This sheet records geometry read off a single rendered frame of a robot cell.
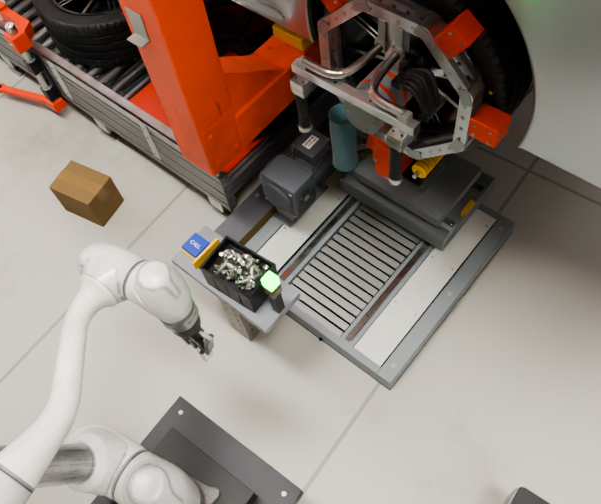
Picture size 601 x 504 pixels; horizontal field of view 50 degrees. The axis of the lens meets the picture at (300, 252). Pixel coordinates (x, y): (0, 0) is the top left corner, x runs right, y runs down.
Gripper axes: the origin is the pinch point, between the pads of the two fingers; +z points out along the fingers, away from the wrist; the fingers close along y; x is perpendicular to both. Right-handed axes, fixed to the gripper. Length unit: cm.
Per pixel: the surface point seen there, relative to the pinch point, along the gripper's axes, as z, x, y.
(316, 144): 24, 94, -17
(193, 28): -44, 69, -32
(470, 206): 53, 107, 39
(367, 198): 54, 97, 0
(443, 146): -1, 87, 34
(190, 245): 19, 36, -35
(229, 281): 15.9, 27.6, -13.3
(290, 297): 24.6, 33.6, 3.8
